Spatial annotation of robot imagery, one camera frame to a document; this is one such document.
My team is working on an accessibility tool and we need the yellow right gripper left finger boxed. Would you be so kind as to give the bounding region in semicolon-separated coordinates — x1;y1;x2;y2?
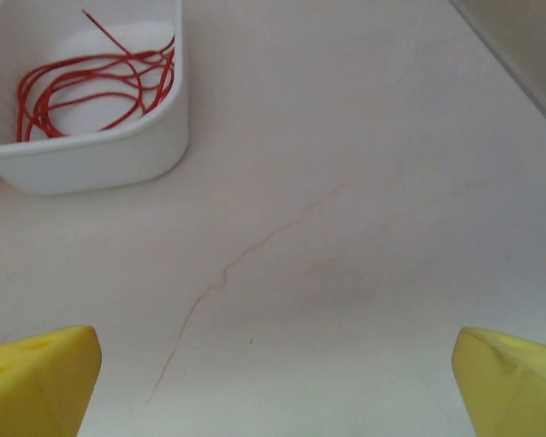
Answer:
0;325;103;437

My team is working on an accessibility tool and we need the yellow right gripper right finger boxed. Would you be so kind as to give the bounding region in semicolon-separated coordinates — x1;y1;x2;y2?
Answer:
451;326;546;437

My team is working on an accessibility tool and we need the thin red cable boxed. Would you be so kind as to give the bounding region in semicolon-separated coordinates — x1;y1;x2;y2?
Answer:
16;36;177;141
16;8;177;143

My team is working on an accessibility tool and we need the white plastic bin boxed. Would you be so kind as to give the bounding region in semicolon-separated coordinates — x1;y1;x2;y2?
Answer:
0;0;191;197

